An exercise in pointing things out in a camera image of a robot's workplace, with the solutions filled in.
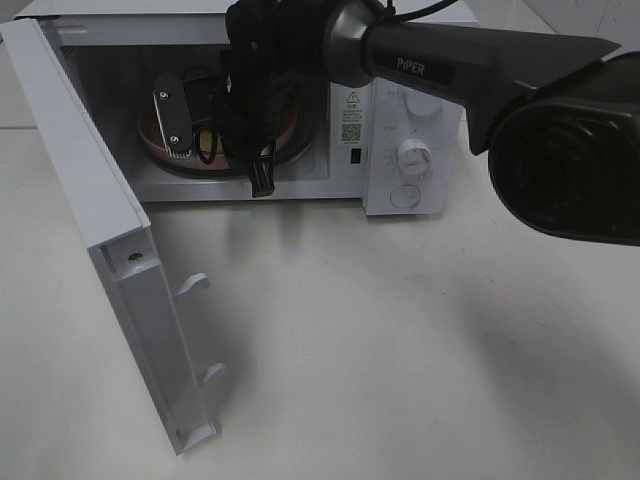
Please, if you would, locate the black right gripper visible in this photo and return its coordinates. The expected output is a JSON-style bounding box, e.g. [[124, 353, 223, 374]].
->
[[217, 1, 333, 197]]

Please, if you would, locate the white bread sandwich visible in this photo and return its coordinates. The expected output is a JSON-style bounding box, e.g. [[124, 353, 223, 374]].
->
[[198, 130, 218, 156]]

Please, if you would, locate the pink round plate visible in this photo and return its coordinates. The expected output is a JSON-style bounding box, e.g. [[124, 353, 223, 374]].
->
[[138, 97, 309, 178]]

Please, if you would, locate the round door release button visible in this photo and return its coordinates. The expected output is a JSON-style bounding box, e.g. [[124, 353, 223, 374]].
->
[[390, 185, 421, 209]]

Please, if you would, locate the white microwave door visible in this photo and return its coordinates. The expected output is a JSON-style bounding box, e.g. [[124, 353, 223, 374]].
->
[[1, 19, 225, 454]]

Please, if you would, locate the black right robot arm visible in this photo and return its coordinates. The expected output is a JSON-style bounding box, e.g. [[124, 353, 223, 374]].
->
[[213, 1, 639, 246]]

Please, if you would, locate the glass microwave turntable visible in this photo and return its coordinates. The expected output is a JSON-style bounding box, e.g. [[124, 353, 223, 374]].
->
[[137, 97, 319, 179]]

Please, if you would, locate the white warning sticker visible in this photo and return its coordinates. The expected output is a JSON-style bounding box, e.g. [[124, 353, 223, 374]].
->
[[340, 90, 363, 145]]

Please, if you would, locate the white microwave oven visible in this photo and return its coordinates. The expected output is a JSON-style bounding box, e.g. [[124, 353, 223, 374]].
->
[[1, 1, 463, 220]]

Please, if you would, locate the white lower microwave knob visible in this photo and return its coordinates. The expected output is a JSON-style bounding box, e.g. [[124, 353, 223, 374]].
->
[[397, 139, 432, 176]]

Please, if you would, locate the white microwave knob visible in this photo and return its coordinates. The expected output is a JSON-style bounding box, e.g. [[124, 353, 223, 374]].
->
[[397, 139, 432, 176], [404, 90, 442, 118]]

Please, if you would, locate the white upper microwave knob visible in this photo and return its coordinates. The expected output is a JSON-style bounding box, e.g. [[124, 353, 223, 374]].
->
[[404, 90, 442, 118]]

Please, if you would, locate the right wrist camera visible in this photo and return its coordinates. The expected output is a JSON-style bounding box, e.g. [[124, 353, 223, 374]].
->
[[153, 72, 193, 159]]

